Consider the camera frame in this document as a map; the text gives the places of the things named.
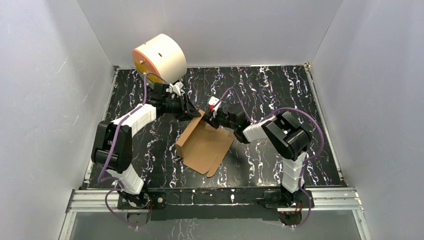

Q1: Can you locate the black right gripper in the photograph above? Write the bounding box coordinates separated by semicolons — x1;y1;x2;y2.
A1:
202;107;237;130

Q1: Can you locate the brown cardboard box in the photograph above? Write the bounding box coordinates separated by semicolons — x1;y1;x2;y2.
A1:
175;110;235;178

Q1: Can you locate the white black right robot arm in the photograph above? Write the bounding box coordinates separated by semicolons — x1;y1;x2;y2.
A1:
202;109;312;207

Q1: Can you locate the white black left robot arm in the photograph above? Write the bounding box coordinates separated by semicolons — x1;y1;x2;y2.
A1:
91;81;201;208

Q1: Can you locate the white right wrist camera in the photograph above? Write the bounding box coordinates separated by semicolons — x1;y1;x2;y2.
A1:
208;96;221;118

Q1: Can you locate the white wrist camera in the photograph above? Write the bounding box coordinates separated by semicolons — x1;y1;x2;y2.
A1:
165;81;185;96
208;96;221;118

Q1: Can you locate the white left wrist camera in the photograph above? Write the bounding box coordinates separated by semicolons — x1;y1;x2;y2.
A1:
165;81;185;96

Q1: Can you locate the left aluminium table edge rail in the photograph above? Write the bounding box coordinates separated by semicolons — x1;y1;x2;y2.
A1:
83;66;119;181

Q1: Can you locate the aluminium table edge rail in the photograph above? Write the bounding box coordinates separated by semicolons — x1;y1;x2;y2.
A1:
83;66;119;181
303;61;347;186

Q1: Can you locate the aluminium front frame rail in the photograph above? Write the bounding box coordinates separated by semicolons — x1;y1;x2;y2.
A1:
59;187;371;240

